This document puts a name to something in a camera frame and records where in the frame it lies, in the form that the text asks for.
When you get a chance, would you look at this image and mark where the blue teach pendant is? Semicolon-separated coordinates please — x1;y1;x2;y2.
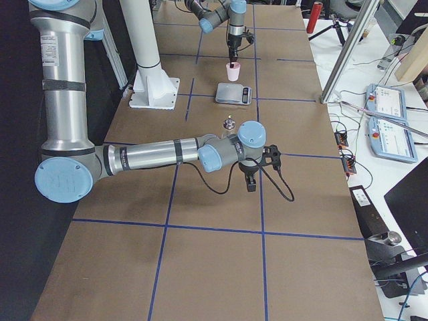
366;84;407;120
368;117;418;163

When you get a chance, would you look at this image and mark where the black monitor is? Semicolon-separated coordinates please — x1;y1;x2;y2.
384;159;428;253

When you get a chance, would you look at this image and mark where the orange black connector block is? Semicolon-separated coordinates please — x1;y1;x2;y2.
334;130;348;148

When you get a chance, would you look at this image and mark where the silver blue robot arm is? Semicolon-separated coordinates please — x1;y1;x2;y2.
28;1;266;203
185;0;254;68

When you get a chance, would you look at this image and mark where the red cylinder bottle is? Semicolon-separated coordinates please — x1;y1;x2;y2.
306;1;323;34

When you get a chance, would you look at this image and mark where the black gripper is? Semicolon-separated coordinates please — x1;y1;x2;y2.
227;33;241;67
239;162;259;192

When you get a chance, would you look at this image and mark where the silver digital kitchen scale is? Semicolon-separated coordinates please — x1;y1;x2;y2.
215;83;252;105

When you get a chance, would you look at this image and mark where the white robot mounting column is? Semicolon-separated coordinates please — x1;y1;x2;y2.
120;0;180;110

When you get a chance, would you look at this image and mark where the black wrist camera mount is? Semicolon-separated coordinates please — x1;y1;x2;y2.
260;144;282;171

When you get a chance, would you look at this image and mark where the aluminium frame post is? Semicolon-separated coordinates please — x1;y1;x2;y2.
320;0;380;104

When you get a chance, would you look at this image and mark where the glass sauce bottle steel spout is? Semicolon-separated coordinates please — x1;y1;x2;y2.
221;114;235;138

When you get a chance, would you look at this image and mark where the upper blue teach pendant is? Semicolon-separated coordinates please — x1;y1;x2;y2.
366;84;407;120

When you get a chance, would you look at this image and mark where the black tripod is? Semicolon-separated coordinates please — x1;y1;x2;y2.
308;15;353;46

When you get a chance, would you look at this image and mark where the wooden beam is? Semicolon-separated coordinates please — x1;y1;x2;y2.
395;25;427;82

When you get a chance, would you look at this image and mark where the lower blue teach pendant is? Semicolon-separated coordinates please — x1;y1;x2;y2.
368;117;418;163

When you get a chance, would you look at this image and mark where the pink plastic cup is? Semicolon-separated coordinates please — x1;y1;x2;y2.
226;62;241;82

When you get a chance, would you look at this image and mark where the black monitor stand base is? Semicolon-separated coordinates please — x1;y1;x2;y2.
350;185;427;298

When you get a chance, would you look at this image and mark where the brown paper table cover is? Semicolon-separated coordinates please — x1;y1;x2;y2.
32;3;383;320

